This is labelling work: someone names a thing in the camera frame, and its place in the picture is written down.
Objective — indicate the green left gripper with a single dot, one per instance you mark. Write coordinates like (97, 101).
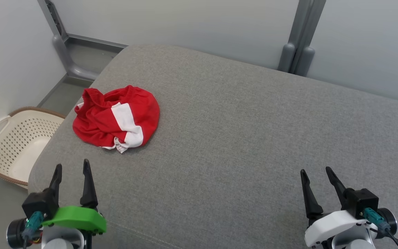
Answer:
(78, 219)

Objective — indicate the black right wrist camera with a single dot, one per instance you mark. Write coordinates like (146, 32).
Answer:
(361, 202)

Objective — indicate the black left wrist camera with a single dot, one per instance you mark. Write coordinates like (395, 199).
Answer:
(38, 204)

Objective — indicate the grey double partition post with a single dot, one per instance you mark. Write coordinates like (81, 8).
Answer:
(301, 41)

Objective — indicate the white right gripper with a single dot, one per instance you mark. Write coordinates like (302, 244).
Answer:
(333, 224)

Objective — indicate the grey partition post with rail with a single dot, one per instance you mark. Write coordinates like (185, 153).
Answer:
(62, 48)

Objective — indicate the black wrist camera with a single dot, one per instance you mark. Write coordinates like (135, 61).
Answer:
(361, 202)
(38, 204)

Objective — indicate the red shorts white stripe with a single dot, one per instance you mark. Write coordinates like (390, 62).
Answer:
(95, 124)

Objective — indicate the white perforated laundry basket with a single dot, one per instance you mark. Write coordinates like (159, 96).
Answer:
(19, 145)

